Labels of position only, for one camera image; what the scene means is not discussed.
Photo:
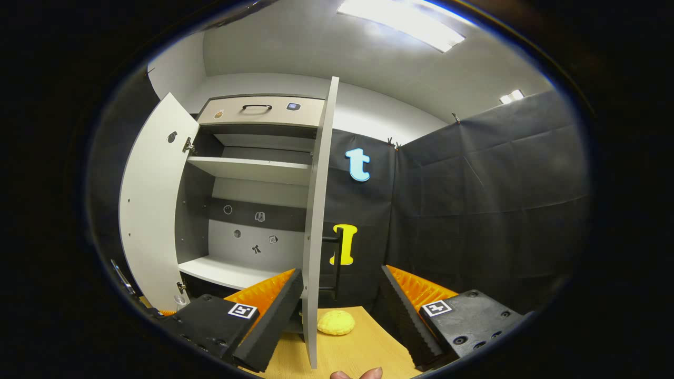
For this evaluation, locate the white cabinet shelf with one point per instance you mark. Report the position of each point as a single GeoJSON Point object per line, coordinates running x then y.
{"type": "Point", "coordinates": [253, 169]}

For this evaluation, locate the metal door hinge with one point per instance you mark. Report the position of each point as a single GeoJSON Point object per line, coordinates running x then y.
{"type": "Point", "coordinates": [181, 287]}
{"type": "Point", "coordinates": [188, 146]}

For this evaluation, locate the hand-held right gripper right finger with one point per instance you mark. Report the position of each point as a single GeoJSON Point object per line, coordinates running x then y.
{"type": "Point", "coordinates": [405, 321]}

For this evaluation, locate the beige cabinet drawer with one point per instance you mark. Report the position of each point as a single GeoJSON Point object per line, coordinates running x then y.
{"type": "Point", "coordinates": [274, 116]}

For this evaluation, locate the yellow round soft object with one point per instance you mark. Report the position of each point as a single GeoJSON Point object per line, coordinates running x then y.
{"type": "Point", "coordinates": [335, 322]}

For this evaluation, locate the white cabinet door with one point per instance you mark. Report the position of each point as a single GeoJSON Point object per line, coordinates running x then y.
{"type": "Point", "coordinates": [316, 210]}
{"type": "Point", "coordinates": [152, 210]}

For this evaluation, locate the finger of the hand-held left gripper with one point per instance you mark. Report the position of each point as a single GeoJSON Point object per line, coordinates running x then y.
{"type": "Point", "coordinates": [168, 313]}

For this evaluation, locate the white and grey cabinet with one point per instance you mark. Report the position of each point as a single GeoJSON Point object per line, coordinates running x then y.
{"type": "Point", "coordinates": [195, 221]}

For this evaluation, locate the long ceiling light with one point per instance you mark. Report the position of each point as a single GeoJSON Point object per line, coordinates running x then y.
{"type": "Point", "coordinates": [405, 23]}

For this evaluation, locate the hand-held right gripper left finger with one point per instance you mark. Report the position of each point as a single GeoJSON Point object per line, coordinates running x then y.
{"type": "Point", "coordinates": [274, 321]}

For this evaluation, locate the small ceiling light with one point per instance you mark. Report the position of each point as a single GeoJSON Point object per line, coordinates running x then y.
{"type": "Point", "coordinates": [512, 97]}

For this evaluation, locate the black backdrop cloth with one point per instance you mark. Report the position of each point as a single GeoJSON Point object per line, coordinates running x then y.
{"type": "Point", "coordinates": [474, 210]}

